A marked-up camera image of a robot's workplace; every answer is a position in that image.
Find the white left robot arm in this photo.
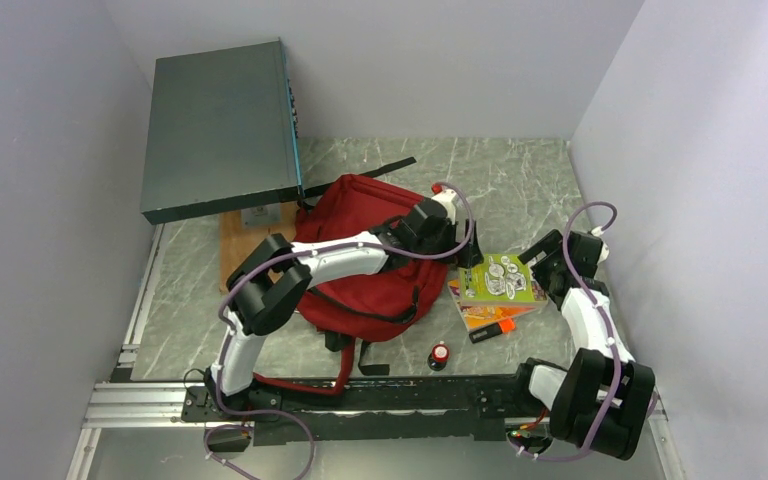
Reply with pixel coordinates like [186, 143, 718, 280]
[207, 185, 476, 420]

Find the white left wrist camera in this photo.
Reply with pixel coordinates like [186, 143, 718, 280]
[431, 183, 461, 223]

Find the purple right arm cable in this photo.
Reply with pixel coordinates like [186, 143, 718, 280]
[506, 200, 658, 463]

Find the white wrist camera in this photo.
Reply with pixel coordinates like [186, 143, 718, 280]
[431, 183, 461, 223]
[585, 225, 612, 263]

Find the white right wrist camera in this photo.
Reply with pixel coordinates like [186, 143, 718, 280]
[585, 225, 612, 263]

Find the dark grey box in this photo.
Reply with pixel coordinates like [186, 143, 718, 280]
[140, 40, 303, 225]

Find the green comic book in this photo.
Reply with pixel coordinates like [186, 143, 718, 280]
[458, 254, 548, 308]

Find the wooden board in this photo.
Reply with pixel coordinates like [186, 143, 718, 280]
[219, 202, 298, 294]

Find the black mounting rail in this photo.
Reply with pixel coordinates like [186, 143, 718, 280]
[180, 374, 548, 446]

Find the orange highlighter marker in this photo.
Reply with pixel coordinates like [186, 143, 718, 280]
[469, 318, 516, 344]

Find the orange comic book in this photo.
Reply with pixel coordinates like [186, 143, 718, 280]
[448, 279, 537, 333]

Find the metal post with base plate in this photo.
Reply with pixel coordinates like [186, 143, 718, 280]
[241, 203, 283, 228]

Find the red backpack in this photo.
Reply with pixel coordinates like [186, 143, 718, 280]
[254, 157, 456, 395]

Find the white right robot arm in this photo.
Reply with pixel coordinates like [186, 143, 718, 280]
[510, 230, 655, 460]

